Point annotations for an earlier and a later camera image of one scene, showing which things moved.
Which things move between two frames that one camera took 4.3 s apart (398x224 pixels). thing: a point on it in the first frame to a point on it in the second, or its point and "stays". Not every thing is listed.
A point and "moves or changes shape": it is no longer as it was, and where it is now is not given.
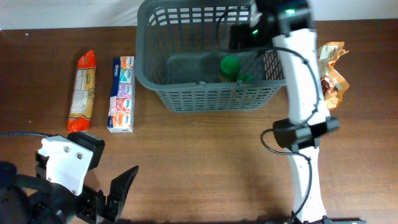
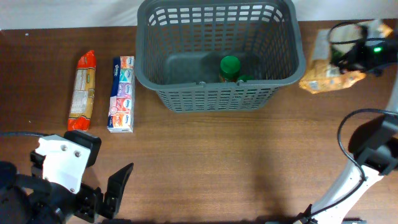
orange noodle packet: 83,93 stays
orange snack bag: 332,84 moves or changes shape
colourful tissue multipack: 122,107 stays
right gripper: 247,42 to 356,60
